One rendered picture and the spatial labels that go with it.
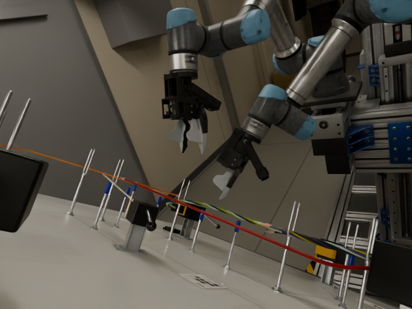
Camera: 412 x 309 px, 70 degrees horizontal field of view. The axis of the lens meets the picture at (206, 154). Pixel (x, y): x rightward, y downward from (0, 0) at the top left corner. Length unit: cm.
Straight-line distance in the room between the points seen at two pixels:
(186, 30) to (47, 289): 64
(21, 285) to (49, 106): 226
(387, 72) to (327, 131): 34
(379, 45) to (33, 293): 141
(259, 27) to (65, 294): 66
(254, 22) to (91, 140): 207
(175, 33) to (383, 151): 97
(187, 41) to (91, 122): 197
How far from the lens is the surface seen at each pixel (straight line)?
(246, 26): 77
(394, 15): 92
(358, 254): 46
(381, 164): 142
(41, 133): 243
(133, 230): 45
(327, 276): 80
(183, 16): 78
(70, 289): 28
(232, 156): 84
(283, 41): 129
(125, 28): 282
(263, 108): 84
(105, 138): 271
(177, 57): 76
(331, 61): 102
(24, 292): 26
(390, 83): 142
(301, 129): 89
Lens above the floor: 152
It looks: 21 degrees down
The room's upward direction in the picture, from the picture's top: 17 degrees counter-clockwise
